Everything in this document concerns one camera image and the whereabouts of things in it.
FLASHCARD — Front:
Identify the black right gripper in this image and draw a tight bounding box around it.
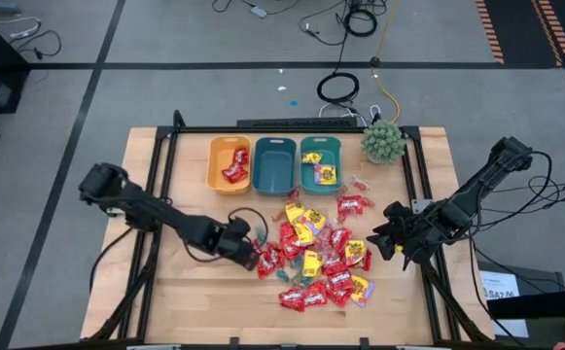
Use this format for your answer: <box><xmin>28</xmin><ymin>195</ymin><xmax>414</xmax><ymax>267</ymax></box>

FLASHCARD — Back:
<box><xmin>367</xmin><ymin>200</ymin><xmax>441</xmax><ymax>263</ymax></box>

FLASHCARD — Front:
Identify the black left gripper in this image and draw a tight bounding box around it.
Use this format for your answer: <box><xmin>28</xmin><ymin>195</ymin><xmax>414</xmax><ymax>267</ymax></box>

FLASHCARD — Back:
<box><xmin>208</xmin><ymin>216</ymin><xmax>262</xmax><ymax>272</ymax></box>

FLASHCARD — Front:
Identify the yellow purple Sour Patch bag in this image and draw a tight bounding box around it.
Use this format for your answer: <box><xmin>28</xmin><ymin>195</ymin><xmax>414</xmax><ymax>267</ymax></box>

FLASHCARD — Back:
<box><xmin>349</xmin><ymin>275</ymin><xmax>376</xmax><ymax>308</ymax></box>
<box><xmin>313</xmin><ymin>163</ymin><xmax>338</xmax><ymax>187</ymax></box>
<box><xmin>301</xmin><ymin>208</ymin><xmax>328</xmax><ymax>236</ymax></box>

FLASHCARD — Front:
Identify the blue plastic bin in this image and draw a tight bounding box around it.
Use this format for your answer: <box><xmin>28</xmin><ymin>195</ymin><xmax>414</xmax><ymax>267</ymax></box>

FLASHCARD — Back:
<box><xmin>251</xmin><ymin>136</ymin><xmax>298</xmax><ymax>196</ymax></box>

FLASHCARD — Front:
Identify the potted artificial green plant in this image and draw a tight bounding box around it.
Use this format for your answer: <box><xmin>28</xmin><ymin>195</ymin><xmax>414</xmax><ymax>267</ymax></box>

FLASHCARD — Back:
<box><xmin>361</xmin><ymin>120</ymin><xmax>407</xmax><ymax>165</ymax></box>

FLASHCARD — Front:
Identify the green plastic bin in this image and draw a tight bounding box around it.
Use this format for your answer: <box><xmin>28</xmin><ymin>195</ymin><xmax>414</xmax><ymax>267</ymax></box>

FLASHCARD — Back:
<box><xmin>299</xmin><ymin>135</ymin><xmax>344</xmax><ymax>196</ymax></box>

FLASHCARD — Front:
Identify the yellow plastic bin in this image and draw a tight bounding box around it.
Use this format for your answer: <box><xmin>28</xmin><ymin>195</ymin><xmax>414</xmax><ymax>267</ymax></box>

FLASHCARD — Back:
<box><xmin>206</xmin><ymin>134</ymin><xmax>253</xmax><ymax>195</ymax></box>

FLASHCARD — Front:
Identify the white paper sign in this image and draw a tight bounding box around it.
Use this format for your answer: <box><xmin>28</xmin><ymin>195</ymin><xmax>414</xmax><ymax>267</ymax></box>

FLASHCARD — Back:
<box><xmin>478</xmin><ymin>270</ymin><xmax>531</xmax><ymax>339</ymax></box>

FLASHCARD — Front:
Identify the black ribbed bar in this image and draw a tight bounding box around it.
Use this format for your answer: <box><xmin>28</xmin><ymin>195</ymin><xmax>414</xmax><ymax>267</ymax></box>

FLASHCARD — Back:
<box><xmin>236</xmin><ymin>117</ymin><xmax>366</xmax><ymax>129</ymax></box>

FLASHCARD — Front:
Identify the black side table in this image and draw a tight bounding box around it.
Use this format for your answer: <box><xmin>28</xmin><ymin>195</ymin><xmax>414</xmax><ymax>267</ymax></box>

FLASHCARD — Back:
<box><xmin>485</xmin><ymin>286</ymin><xmax>565</xmax><ymax>321</ymax></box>

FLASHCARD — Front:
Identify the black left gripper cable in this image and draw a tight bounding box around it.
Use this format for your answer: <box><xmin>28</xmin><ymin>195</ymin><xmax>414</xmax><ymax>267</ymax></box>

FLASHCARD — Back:
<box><xmin>182</xmin><ymin>207</ymin><xmax>270</xmax><ymax>264</ymax></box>

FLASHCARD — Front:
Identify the black left base cable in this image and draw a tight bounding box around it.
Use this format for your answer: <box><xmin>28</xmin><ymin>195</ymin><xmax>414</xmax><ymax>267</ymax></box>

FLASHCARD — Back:
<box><xmin>88</xmin><ymin>226</ymin><xmax>135</xmax><ymax>294</ymax></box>

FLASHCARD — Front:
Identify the black floor cable coil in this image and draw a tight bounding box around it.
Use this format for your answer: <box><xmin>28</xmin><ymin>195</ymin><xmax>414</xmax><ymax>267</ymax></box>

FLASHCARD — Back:
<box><xmin>316</xmin><ymin>71</ymin><xmax>362</xmax><ymax>105</ymax></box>
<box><xmin>343</xmin><ymin>8</ymin><xmax>379</xmax><ymax>39</ymax></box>

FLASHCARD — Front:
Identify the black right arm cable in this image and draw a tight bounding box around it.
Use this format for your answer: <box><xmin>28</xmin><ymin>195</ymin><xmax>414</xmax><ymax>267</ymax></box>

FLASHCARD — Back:
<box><xmin>461</xmin><ymin>149</ymin><xmax>565</xmax><ymax>230</ymax></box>

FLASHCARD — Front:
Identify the long black floor cable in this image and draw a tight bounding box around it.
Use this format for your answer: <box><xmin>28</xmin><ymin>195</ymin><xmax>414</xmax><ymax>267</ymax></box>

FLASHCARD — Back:
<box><xmin>299</xmin><ymin>13</ymin><xmax>350</xmax><ymax>75</ymax></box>

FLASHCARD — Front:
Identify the yellow cable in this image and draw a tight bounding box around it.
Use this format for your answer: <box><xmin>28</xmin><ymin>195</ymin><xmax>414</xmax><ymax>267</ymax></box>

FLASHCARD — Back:
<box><xmin>370</xmin><ymin>0</ymin><xmax>403</xmax><ymax>124</ymax></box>

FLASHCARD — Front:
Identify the thin black floor cable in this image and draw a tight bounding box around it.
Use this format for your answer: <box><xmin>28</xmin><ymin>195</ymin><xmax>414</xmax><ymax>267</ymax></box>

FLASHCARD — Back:
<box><xmin>17</xmin><ymin>29</ymin><xmax>63</xmax><ymax>61</ymax></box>

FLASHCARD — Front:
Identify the thin white floor cable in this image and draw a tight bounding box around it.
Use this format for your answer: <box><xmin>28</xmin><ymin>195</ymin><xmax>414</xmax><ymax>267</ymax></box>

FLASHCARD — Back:
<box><xmin>0</xmin><ymin>17</ymin><xmax>43</xmax><ymax>41</ymax></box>

